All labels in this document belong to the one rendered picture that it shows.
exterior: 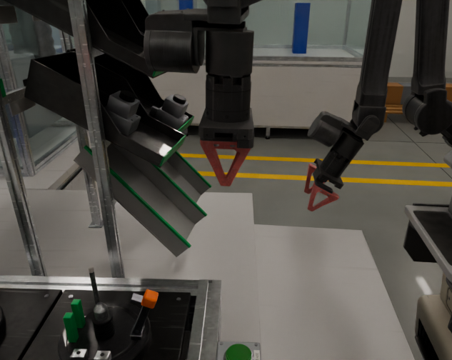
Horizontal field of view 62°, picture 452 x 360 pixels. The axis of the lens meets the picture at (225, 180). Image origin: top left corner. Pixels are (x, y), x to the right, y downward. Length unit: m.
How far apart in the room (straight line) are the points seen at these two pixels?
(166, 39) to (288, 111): 4.01
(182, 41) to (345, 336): 0.64
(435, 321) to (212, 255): 0.55
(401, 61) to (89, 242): 8.74
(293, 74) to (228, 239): 3.44
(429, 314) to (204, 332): 0.58
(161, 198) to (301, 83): 3.64
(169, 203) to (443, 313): 0.69
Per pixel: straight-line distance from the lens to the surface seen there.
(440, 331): 1.02
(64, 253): 1.10
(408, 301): 2.36
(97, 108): 0.68
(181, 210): 0.88
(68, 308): 0.76
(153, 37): 0.47
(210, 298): 0.75
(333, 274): 0.98
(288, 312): 0.87
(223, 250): 1.03
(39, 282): 0.85
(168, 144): 0.78
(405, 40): 9.36
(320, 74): 4.39
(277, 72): 4.35
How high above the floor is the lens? 1.46
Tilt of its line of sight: 25 degrees down
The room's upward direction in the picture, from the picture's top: straight up
